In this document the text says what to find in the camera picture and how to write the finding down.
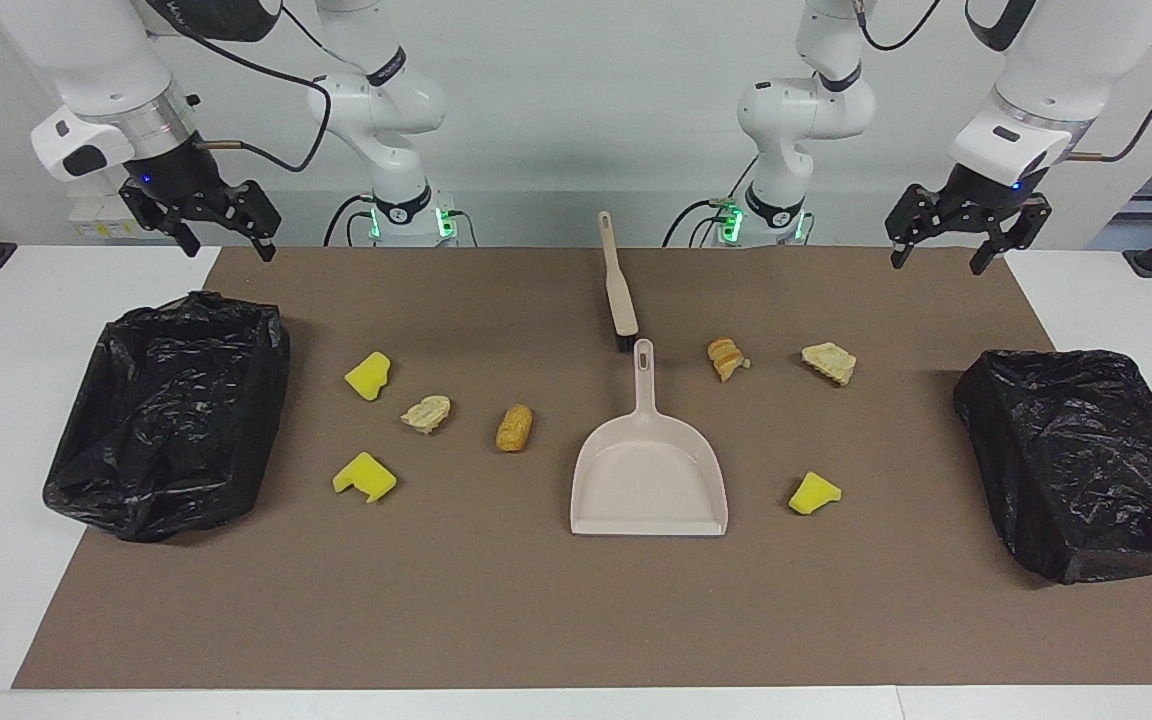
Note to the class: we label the white socket boxes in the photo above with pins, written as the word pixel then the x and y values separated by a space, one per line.
pixel 116 215

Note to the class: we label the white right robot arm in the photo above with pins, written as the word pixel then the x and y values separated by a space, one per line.
pixel 381 110

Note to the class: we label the golden oval bread roll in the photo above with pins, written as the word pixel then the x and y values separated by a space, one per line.
pixel 514 428

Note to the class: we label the pale bread piece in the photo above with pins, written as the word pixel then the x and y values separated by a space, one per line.
pixel 426 413

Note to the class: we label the beige hand brush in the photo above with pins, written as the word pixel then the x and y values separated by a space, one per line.
pixel 622 300

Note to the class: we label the black bag-lined bin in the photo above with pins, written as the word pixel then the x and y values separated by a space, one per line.
pixel 1076 460
pixel 166 420

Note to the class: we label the brown table mat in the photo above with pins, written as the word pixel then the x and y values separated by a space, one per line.
pixel 496 600

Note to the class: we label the puff pastry piece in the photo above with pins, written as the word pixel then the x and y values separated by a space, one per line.
pixel 829 362

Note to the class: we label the striped croissant piece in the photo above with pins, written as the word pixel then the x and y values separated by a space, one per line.
pixel 725 358

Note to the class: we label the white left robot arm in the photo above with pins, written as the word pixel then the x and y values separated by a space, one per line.
pixel 806 110

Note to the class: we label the yellow sponge piece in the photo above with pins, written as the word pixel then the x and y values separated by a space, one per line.
pixel 361 475
pixel 812 496
pixel 368 378

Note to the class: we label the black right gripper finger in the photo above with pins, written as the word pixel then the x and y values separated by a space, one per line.
pixel 176 228
pixel 258 215

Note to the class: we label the beige plastic dustpan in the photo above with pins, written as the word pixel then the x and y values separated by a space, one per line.
pixel 648 480

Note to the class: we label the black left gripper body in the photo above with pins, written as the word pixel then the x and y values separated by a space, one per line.
pixel 986 195

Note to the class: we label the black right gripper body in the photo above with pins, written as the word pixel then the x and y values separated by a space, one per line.
pixel 176 175

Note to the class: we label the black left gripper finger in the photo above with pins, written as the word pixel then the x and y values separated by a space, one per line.
pixel 1011 232
pixel 909 225

